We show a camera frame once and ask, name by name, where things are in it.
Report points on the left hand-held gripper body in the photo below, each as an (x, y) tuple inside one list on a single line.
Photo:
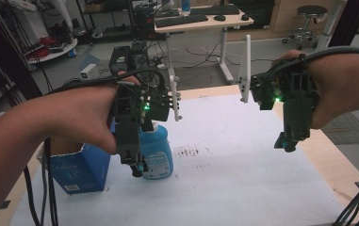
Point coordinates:
[(127, 125)]

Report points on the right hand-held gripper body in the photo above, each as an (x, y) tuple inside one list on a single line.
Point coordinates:
[(296, 106)]

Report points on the person's left hand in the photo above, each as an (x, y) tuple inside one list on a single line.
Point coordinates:
[(79, 113)]

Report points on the person's right hand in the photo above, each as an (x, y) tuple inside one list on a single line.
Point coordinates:
[(343, 84)]

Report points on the blue liquid bottle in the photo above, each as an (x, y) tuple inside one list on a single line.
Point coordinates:
[(156, 147)]

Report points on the black computer mouse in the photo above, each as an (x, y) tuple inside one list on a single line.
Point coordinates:
[(245, 17), (220, 18)]

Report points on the grey floor mat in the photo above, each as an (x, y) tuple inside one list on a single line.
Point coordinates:
[(350, 128)]

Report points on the white-legged wooden desk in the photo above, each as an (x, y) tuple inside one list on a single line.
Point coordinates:
[(211, 23)]

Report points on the blue cardboard box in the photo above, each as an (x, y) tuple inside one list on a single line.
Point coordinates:
[(79, 169)]

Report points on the small white box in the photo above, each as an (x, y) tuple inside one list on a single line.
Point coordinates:
[(88, 71)]

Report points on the black equipment box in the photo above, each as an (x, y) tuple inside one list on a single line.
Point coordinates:
[(119, 59)]

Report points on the black keyboard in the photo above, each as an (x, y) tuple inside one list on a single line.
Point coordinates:
[(180, 20), (215, 10)]

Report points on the black round stool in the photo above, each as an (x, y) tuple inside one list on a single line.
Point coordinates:
[(309, 19)]

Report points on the black computer tower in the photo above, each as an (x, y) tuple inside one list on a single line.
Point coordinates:
[(143, 23)]

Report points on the small blue bottle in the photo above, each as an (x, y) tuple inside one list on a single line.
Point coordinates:
[(185, 6)]

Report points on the white table mat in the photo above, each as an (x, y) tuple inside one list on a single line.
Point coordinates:
[(230, 175)]

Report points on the round white table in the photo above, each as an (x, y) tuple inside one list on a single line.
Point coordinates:
[(54, 53)]

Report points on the red bundle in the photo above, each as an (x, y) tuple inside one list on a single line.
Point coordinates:
[(50, 41)]

